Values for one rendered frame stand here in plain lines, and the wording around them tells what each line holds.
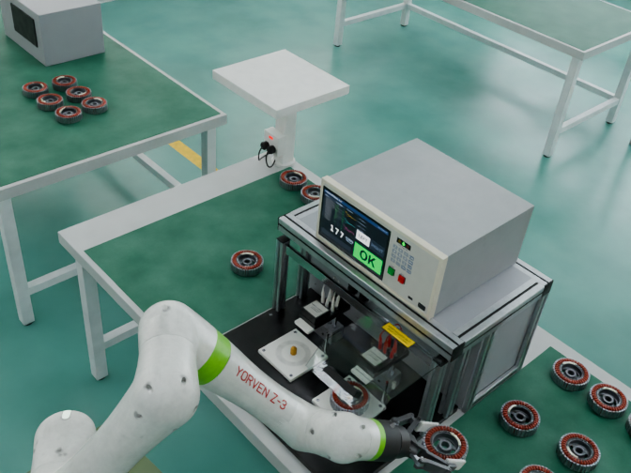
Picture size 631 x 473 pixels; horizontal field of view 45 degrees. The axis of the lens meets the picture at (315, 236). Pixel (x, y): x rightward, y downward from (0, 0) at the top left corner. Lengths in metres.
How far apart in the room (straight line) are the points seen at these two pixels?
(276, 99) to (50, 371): 1.50
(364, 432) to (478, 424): 0.67
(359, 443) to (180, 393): 0.45
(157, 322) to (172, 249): 1.24
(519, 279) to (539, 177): 2.73
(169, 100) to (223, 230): 1.01
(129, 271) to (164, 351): 1.22
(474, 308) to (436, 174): 0.40
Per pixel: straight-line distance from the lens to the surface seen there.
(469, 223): 2.00
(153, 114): 3.52
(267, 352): 2.30
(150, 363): 1.42
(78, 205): 4.26
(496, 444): 2.25
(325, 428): 1.66
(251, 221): 2.85
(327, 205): 2.10
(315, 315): 2.23
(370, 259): 2.05
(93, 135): 3.38
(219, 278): 2.59
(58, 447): 1.74
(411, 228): 1.94
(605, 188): 4.99
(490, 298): 2.10
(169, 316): 1.49
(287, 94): 2.73
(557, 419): 2.37
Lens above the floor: 2.45
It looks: 38 degrees down
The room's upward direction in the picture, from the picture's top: 6 degrees clockwise
